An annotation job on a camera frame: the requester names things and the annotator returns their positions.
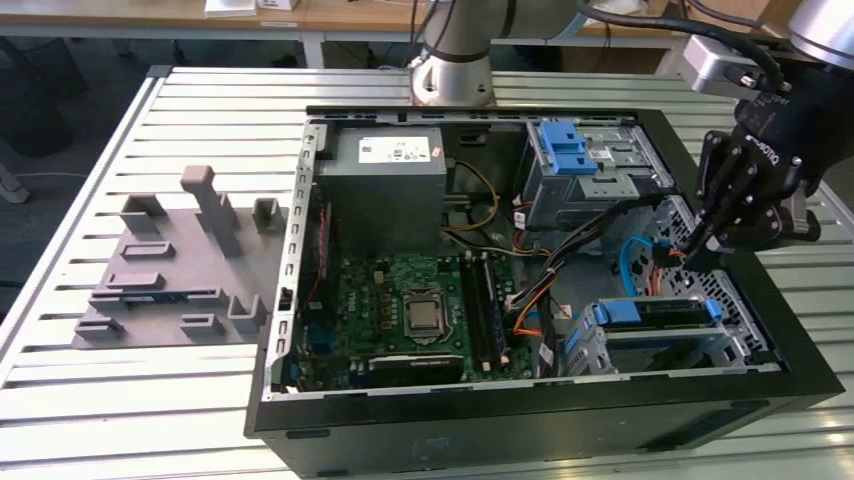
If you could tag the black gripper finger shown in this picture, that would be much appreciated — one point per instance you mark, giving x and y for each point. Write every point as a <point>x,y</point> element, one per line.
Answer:
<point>750,220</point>
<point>713,165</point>

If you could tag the hard disk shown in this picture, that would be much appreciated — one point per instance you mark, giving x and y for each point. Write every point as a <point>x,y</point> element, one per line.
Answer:
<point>617,312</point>

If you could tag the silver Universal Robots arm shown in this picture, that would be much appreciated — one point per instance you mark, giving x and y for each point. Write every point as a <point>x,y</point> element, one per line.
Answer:
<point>454,80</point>

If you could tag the grey metal disk bay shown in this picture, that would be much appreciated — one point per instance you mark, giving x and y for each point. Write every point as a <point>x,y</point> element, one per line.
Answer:
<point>661,336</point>

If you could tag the grey metal drive cage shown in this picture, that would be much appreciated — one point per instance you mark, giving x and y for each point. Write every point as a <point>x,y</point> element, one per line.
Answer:
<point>601,192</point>

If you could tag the blue plastic drive latch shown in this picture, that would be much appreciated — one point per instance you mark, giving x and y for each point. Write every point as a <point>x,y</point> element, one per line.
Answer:
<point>564,150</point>

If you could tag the RAM stick in motherboard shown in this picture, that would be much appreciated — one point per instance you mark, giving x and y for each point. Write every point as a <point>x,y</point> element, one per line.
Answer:
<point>496,310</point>

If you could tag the grey power supply unit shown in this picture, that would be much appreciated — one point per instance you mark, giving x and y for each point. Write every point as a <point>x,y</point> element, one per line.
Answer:
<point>381,210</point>

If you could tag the silver CPU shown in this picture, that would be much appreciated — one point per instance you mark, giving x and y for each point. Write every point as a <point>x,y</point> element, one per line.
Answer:
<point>425,317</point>

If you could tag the green motherboard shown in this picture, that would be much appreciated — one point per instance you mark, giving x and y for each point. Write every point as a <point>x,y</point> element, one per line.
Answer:
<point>374,280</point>

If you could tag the black graphics card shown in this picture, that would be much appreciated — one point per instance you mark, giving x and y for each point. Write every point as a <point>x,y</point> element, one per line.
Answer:
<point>414,367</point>

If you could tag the black open PC case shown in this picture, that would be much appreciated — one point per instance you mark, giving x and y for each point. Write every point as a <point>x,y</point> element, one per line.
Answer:
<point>467,435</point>

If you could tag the white cardboard box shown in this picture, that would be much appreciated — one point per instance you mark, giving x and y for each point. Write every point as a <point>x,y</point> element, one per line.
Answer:
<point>277,4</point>
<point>230,7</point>

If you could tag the grey parts rack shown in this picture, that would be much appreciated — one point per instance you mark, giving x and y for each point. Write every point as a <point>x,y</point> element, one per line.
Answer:
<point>174,260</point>

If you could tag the RAM stick on rack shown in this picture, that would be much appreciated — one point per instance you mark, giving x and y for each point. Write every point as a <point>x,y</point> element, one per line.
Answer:
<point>154,299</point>

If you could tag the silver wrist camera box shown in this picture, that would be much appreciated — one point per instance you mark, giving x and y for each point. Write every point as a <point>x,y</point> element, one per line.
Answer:
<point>710,65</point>

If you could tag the CPU socket metal frame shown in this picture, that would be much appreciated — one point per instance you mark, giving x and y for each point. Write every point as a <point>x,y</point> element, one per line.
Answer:
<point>427,291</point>

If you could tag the wooden desk white frame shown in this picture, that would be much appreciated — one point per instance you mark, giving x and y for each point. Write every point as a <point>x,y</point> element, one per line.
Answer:
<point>201,22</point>

